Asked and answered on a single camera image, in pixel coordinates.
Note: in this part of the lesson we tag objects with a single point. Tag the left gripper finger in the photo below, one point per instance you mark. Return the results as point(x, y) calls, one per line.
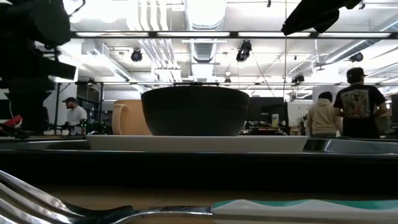
point(28, 112)

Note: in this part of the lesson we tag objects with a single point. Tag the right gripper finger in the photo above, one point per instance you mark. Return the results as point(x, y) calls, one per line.
point(331, 20)
point(301, 15)

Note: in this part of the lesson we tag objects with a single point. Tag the beige ceramic mug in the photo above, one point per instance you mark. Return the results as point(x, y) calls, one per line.
point(130, 119)

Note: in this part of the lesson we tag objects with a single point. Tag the black bowl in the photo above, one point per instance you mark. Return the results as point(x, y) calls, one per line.
point(196, 112)

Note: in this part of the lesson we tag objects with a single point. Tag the white plate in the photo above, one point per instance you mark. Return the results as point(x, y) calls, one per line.
point(199, 143)

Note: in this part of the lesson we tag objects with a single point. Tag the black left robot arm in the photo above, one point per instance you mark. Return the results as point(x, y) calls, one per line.
point(31, 21)

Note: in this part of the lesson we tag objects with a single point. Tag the black serving tray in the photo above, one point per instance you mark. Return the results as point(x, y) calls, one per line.
point(199, 171)

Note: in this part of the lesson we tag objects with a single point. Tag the red padded bar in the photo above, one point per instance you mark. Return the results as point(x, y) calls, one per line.
point(14, 120)

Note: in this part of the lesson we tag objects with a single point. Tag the LED light strip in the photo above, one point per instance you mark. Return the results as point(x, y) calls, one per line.
point(354, 35)
point(112, 34)
point(192, 34)
point(258, 34)

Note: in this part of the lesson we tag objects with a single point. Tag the black ceiling spotlight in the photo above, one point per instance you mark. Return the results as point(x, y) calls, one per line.
point(356, 57)
point(136, 56)
point(298, 78)
point(227, 80)

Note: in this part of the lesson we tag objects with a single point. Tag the person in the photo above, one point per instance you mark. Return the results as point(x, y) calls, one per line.
point(76, 116)
point(321, 118)
point(357, 105)

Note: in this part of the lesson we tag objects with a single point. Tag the white square pillar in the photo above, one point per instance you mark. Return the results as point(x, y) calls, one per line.
point(320, 88)

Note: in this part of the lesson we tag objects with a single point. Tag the black computer monitor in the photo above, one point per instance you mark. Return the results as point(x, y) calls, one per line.
point(267, 109)

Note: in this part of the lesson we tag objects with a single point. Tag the dark screen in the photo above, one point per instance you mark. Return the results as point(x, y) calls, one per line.
point(395, 105)

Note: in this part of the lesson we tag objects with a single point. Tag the black background frame stand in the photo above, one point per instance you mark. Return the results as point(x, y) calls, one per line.
point(57, 109)
point(196, 84)

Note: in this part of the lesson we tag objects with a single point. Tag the black hanging camera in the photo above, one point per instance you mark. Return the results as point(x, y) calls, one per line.
point(244, 51)

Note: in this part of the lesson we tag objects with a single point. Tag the silver ventilation duct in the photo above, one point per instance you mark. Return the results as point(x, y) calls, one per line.
point(205, 18)

